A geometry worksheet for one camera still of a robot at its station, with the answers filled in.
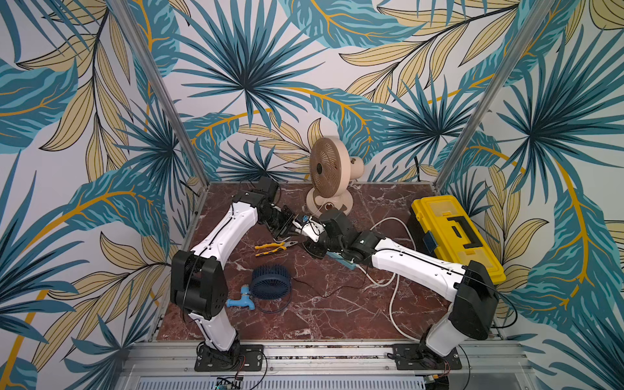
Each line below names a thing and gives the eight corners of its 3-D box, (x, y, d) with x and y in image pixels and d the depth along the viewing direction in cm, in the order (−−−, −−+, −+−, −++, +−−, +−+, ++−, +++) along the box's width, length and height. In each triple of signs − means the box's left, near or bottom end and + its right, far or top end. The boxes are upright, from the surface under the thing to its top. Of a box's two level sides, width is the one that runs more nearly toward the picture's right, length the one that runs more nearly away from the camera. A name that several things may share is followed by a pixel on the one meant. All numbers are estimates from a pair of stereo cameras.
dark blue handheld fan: (256, 301, 86) (249, 288, 76) (260, 275, 92) (254, 260, 82) (290, 301, 86) (287, 288, 76) (291, 276, 92) (289, 260, 82)
